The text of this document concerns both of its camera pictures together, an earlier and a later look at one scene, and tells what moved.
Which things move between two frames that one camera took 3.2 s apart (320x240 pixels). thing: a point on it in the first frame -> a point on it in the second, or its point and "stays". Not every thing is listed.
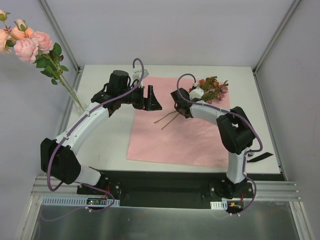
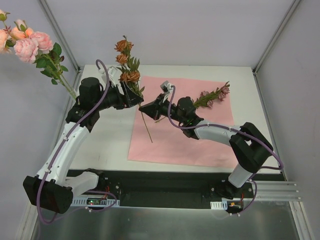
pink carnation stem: [39, 48] stays
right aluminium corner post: [293, 5] stays
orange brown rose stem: [208, 84] -> [129, 75]
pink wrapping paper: [165, 136] stays
